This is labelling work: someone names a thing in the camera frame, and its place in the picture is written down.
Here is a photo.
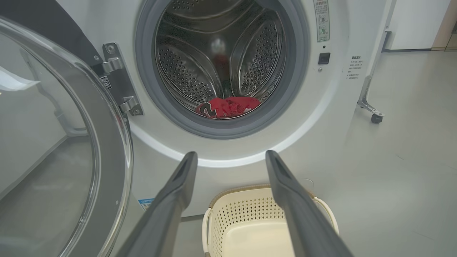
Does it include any metal door hinge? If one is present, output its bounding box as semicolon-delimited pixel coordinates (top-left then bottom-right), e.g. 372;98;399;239
102;43;144;116

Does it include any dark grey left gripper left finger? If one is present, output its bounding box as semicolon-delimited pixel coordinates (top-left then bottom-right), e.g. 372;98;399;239
116;152;198;257

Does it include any grey warning label sticker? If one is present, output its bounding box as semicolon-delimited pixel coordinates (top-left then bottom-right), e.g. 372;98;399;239
313;0;330;42

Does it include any cream perforated laundry basket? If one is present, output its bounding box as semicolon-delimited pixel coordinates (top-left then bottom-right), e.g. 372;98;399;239
202;184;340;257

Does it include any white partition panel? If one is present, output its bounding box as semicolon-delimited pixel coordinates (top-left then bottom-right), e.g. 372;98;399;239
368;0;452;79

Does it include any stainless steel washing machine drum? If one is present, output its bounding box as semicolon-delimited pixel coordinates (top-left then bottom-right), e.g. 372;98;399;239
155;0;286;118

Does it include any metal bracket leg with caster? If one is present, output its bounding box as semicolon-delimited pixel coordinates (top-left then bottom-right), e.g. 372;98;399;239
357;75;385;124

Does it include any red basketball jersey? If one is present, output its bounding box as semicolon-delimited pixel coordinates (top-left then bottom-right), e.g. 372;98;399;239
195;96;262;119

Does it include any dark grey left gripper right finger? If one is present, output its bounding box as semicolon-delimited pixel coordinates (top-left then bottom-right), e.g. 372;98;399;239
265;150;354;257

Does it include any round black glass washer door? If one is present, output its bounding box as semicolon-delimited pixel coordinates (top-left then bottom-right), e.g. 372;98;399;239
0;0;134;257

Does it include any white front-load washing machine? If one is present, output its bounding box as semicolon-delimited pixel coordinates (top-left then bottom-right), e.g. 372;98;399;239
55;0;388;219

